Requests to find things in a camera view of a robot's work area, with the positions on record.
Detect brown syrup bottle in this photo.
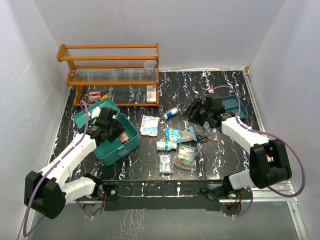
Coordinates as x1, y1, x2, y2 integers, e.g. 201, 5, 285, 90
118, 131, 130, 144

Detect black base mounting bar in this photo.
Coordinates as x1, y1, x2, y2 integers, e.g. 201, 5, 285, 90
74, 178, 253, 212

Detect alcohol pad sachets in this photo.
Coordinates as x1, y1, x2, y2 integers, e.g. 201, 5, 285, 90
159, 152, 177, 174

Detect teal divided tray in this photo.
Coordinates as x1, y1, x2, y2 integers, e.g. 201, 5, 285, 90
222, 95, 248, 120

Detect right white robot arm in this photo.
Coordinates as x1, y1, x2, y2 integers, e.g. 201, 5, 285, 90
183, 93, 292, 199

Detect clear plastic measuring cup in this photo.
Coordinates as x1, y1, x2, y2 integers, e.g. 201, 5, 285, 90
143, 60, 156, 75

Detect white upright medicine box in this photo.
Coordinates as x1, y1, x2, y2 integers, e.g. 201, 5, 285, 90
146, 85, 157, 103

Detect white green pill bottle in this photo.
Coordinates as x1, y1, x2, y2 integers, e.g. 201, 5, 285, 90
156, 141, 178, 151

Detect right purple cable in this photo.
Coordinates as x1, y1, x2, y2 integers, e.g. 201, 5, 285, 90
208, 85, 307, 218

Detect teal medicine kit box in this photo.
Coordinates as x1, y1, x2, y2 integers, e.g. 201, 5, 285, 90
73, 98, 140, 166

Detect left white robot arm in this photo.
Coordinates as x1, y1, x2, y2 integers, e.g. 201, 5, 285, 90
24, 107, 124, 219

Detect cotton swab bag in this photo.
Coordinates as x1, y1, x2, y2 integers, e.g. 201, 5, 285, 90
166, 126, 198, 144

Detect white blue mask packet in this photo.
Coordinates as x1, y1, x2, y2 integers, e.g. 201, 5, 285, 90
139, 115, 159, 137

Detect black handled scissors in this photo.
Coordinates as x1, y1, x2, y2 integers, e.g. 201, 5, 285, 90
195, 134, 208, 156

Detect blue white spray can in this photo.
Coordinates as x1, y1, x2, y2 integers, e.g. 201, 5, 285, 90
163, 107, 179, 120

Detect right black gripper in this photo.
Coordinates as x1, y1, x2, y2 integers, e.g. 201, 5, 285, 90
181, 98, 213, 126

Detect orange wooden shelf rack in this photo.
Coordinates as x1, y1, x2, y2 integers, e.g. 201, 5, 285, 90
56, 43, 160, 107

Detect bandage roll packet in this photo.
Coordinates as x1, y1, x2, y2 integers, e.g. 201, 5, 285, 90
174, 143, 197, 171

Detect small clear vial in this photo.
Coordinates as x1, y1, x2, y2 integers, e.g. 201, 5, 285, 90
202, 121, 212, 137

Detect red white medicine box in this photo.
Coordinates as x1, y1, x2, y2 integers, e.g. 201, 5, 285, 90
88, 91, 103, 103

